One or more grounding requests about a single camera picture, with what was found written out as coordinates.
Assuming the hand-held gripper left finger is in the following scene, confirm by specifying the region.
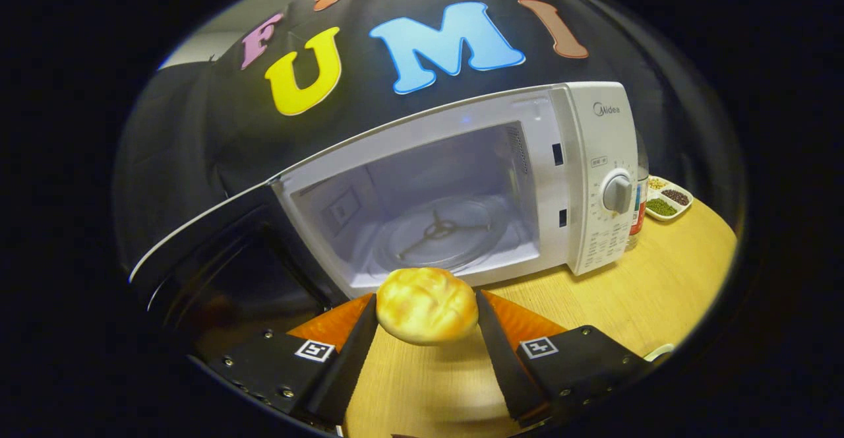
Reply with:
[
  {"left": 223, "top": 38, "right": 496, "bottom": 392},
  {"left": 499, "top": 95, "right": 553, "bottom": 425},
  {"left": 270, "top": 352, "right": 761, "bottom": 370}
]
[{"left": 191, "top": 293, "right": 378, "bottom": 429}]

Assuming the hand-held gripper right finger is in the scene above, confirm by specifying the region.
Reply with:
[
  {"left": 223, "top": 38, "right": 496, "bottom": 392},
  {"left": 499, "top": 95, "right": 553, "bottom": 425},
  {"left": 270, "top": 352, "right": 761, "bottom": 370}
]
[{"left": 476, "top": 291, "right": 653, "bottom": 429}]

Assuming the golden bread bun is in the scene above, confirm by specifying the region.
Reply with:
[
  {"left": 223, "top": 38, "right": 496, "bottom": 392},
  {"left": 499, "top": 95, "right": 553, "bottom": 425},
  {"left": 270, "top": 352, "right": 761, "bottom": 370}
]
[{"left": 376, "top": 267, "right": 479, "bottom": 346}]

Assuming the white microwave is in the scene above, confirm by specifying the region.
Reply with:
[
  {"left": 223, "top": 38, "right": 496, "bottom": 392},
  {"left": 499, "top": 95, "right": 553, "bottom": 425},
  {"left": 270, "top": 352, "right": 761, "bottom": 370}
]
[{"left": 129, "top": 82, "right": 640, "bottom": 360}]

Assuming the clear bottle with red label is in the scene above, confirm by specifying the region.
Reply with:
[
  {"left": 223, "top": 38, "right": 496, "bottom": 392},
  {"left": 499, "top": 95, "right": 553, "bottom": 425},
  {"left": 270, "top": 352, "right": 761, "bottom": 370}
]
[{"left": 625, "top": 131, "right": 650, "bottom": 251}]

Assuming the white divided dish of beans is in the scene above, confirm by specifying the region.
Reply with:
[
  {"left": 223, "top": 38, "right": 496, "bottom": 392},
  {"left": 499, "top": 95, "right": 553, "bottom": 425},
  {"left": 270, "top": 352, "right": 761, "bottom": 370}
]
[{"left": 645, "top": 175, "right": 694, "bottom": 222}]

